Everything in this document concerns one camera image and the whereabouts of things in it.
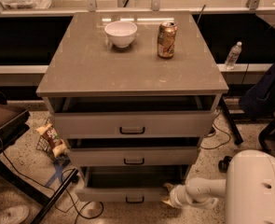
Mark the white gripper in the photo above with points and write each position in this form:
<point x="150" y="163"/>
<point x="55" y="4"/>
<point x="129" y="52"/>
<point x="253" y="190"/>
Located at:
<point x="176" y="194"/>

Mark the grey drawer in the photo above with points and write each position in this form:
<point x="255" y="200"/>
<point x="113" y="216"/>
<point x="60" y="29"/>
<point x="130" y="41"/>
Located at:
<point x="133" y="156"/>
<point x="129" y="184"/>
<point x="133" y="124"/>

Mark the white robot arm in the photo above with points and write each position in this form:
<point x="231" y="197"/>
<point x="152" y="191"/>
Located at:
<point x="248" y="190"/>

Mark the grey drawer cabinet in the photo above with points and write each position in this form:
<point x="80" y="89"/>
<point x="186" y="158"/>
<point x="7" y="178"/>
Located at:
<point x="88" y="74"/>

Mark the black table leg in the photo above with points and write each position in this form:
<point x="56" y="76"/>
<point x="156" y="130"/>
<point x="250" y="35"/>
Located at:
<point x="237" y="136"/>

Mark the snack chip bag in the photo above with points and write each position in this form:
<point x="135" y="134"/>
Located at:
<point x="56" y="144"/>

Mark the dark blue jacket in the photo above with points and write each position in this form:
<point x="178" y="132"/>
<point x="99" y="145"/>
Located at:
<point x="259" y="101"/>

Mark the clear plastic water bottle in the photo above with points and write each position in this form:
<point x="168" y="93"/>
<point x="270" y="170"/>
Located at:
<point x="233" y="56"/>

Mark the white sneaker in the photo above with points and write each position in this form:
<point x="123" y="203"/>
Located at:
<point x="14" y="215"/>

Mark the gold soda can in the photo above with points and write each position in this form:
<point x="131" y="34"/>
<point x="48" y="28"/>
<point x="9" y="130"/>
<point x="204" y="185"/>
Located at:
<point x="166" y="39"/>

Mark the white ceramic bowl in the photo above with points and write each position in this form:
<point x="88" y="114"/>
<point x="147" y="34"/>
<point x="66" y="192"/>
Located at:
<point x="121" y="33"/>

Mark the black cart on left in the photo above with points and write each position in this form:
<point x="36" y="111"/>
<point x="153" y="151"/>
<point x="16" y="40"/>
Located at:
<point x="12" y="127"/>

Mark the black wire basket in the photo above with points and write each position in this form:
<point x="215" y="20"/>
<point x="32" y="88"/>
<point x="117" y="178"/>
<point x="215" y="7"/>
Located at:
<point x="44" y="146"/>

